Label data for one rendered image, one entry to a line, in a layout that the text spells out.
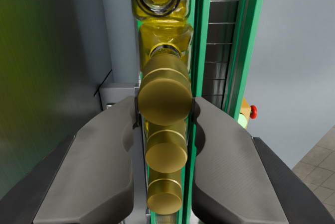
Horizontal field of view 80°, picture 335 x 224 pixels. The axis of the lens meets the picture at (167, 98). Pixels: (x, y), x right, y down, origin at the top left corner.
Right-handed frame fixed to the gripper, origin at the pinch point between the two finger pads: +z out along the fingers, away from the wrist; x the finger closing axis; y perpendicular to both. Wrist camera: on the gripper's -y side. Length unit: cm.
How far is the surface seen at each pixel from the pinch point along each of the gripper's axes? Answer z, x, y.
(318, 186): 116, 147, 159
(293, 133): 41, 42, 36
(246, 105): 35.2, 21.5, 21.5
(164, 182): 1.5, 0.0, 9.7
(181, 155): 0.4, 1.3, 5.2
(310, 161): 116, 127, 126
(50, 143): 5.1, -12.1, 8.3
